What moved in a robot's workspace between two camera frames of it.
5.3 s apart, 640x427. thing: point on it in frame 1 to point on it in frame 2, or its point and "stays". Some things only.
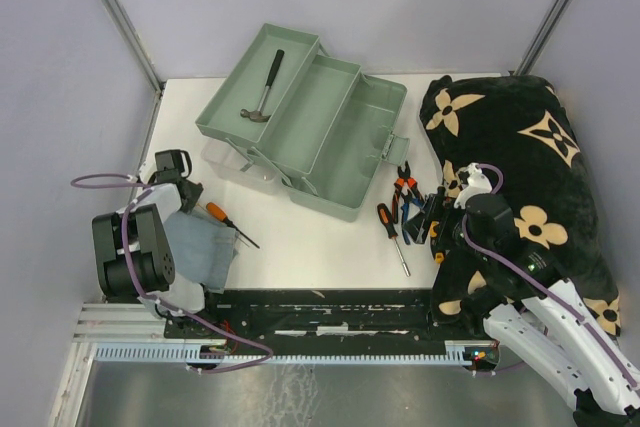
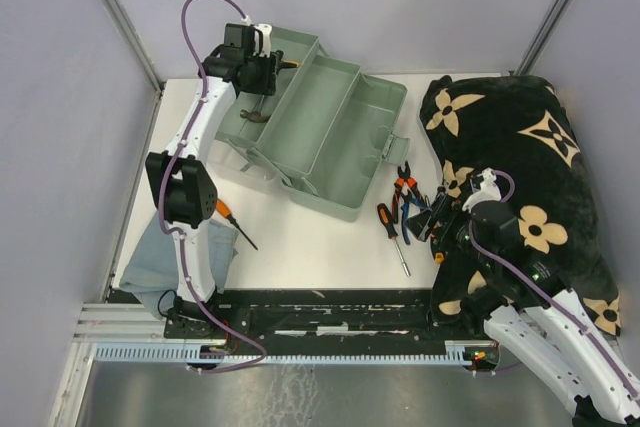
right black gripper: (439, 208) stays
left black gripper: (196, 191) to (267, 85)
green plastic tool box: (314, 120) stays
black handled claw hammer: (260, 115) stays
